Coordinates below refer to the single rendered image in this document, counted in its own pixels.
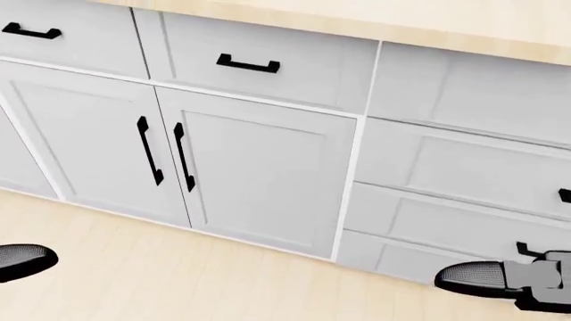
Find long black door handle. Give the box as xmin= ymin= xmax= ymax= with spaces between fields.
xmin=136 ymin=115 xmax=165 ymax=187
xmin=172 ymin=121 xmax=197 ymax=193

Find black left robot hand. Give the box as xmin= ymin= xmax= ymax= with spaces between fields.
xmin=0 ymin=243 xmax=60 ymax=277

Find grey drawer front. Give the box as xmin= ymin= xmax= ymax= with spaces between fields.
xmin=335 ymin=229 xmax=496 ymax=287
xmin=132 ymin=6 xmax=381 ymax=118
xmin=342 ymin=181 xmax=571 ymax=268
xmin=0 ymin=0 xmax=152 ymax=81
xmin=353 ymin=115 xmax=571 ymax=222

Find grey cabinet door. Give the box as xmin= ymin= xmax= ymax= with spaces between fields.
xmin=0 ymin=95 xmax=62 ymax=202
xmin=153 ymin=86 xmax=359 ymax=261
xmin=0 ymin=59 xmax=194 ymax=230

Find grey handleless cabinet panel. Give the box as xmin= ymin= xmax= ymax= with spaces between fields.
xmin=366 ymin=40 xmax=571 ymax=150

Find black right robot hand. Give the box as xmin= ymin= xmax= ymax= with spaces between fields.
xmin=434 ymin=249 xmax=571 ymax=315

